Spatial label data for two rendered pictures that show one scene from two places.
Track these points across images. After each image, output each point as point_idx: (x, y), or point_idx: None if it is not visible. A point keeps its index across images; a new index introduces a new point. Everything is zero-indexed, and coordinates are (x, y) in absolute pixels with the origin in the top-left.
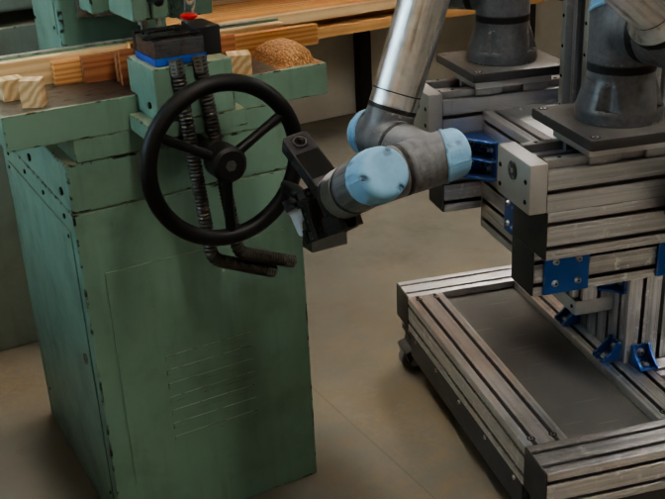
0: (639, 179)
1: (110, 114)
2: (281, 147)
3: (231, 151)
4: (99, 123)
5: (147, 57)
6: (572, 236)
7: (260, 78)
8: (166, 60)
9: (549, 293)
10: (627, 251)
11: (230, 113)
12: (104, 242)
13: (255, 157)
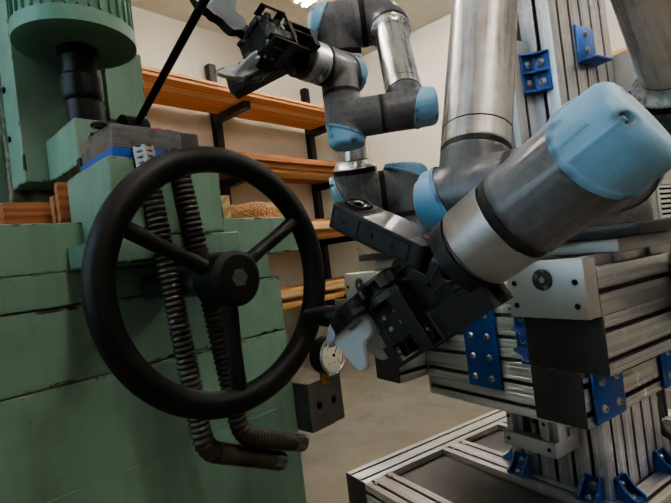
0: (647, 280)
1: (35, 245)
2: (267, 305)
3: (238, 255)
4: (15, 256)
5: (99, 155)
6: (624, 343)
7: (241, 223)
8: (129, 151)
9: (602, 422)
10: (642, 364)
11: (218, 235)
12: (14, 457)
13: (240, 317)
